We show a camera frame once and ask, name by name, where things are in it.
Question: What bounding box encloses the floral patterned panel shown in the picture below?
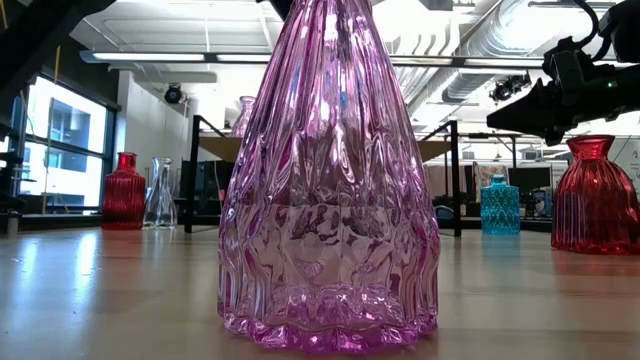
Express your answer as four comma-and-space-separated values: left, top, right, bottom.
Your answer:
472, 162, 511, 204

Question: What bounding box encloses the large window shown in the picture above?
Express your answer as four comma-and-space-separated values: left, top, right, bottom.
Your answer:
0, 73, 117, 214

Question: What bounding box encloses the round black ceiling spotlight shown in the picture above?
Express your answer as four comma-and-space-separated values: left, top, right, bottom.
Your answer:
163, 83, 184, 105

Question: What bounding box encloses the black track spotlight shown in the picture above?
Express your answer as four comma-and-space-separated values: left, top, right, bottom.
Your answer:
489, 73, 532, 104

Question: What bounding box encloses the red bell-shaped glass vase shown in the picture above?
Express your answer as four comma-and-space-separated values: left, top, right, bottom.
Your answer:
550, 134, 640, 257

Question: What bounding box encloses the small pink glass vase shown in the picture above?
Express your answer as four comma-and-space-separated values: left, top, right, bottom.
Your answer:
231, 95, 257, 139

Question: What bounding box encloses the red ribbed cylinder glass vase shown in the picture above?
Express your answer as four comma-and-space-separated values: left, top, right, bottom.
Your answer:
101, 151, 148, 232

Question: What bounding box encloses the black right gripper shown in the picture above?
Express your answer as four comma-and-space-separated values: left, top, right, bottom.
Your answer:
486, 63, 640, 147

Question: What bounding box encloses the black background monitor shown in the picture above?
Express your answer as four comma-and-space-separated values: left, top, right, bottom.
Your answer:
508, 166, 552, 194

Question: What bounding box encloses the teal diamond-pattern glass bottle vase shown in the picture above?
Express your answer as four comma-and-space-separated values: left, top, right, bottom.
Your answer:
479, 173, 522, 237

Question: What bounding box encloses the long ceiling light strip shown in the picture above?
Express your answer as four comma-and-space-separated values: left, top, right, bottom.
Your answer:
79, 48, 274, 65
389, 55, 546, 69

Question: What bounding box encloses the black aluminium table frame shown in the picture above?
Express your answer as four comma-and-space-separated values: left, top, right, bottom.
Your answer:
0, 212, 640, 237

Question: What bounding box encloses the tall faceted clear glass vase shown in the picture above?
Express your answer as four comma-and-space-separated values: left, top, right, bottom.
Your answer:
143, 156, 179, 230

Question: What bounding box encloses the black background cabinet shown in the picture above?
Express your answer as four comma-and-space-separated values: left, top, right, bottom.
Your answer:
179, 159, 236, 226

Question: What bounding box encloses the silver air duct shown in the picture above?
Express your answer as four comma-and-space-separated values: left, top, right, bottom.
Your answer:
407, 0, 619, 104

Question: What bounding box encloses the pink cone-shaped glass vase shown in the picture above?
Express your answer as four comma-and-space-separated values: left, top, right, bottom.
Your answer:
217, 0, 442, 355

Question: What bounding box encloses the wooden shelf with black frame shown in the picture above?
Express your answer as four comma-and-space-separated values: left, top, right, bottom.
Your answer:
183, 113, 462, 238

